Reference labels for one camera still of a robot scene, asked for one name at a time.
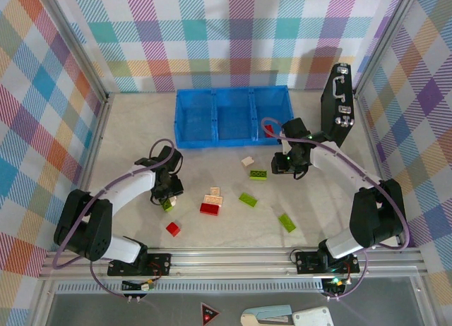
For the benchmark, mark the aluminium side rail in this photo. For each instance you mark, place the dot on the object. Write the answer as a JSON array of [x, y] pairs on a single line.
[[97, 139]]

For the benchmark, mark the small red lego brick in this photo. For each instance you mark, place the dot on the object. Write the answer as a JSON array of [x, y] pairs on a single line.
[[173, 229]]

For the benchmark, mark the aluminium front rail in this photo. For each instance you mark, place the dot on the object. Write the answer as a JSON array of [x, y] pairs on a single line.
[[229, 264]]

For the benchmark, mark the black red triangle sticker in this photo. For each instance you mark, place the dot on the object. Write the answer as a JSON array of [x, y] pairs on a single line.
[[208, 315]]

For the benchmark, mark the white square plate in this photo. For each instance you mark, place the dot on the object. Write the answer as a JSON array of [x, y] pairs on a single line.
[[312, 317]]

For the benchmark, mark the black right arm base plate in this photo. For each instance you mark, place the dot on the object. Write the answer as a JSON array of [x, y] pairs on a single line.
[[307, 262]]

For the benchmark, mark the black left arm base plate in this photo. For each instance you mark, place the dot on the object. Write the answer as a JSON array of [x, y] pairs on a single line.
[[160, 264]]

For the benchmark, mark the small controller board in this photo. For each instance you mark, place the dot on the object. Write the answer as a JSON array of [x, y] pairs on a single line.
[[139, 286], [335, 284]]

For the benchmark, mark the light blue stapler-like device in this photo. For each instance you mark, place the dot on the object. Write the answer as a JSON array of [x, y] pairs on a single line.
[[272, 312]]

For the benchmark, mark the blue three-compartment bin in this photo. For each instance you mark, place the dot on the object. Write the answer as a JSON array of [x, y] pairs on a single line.
[[197, 114]]

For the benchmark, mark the white long lego brick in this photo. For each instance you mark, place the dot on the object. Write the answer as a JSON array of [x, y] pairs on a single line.
[[213, 200]]

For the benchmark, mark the slotted metal strip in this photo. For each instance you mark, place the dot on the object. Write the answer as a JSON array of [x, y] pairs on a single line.
[[229, 287]]

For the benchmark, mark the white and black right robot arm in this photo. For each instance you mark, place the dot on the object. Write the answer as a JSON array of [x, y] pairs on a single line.
[[339, 167]]

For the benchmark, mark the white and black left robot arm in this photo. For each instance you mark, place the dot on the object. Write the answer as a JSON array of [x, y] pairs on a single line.
[[123, 195]]

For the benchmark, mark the green long lego brick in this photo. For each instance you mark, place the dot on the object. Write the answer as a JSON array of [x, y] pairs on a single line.
[[248, 199], [167, 206], [287, 223], [258, 174]]

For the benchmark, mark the aluminium frame post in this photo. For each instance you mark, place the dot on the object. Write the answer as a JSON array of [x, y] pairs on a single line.
[[385, 40], [79, 47]]

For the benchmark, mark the red long lego brick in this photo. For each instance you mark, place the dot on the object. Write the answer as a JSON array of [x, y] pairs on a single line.
[[270, 130], [210, 209]]

